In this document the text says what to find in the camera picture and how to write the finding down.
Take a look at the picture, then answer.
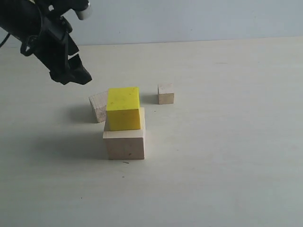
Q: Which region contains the small wooden cube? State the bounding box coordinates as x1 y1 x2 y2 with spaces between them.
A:
158 83 175 105

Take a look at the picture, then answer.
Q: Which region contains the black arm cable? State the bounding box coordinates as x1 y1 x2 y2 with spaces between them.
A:
0 33 11 49

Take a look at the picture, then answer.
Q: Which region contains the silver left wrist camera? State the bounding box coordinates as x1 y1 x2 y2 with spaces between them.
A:
74 0 92 20

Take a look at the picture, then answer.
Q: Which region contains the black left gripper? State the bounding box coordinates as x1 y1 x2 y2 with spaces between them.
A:
20 0 92 85

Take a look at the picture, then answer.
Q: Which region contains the medium wooden cube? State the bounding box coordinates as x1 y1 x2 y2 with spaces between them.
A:
89 91 108 123

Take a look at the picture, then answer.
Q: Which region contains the yellow cube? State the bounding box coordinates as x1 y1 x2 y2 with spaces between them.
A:
107 87 140 131

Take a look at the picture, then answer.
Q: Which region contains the large wooden cube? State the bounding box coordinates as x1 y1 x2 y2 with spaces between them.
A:
103 107 146 160

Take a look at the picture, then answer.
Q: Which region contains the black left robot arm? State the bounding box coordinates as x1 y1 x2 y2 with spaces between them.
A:
0 0 92 85

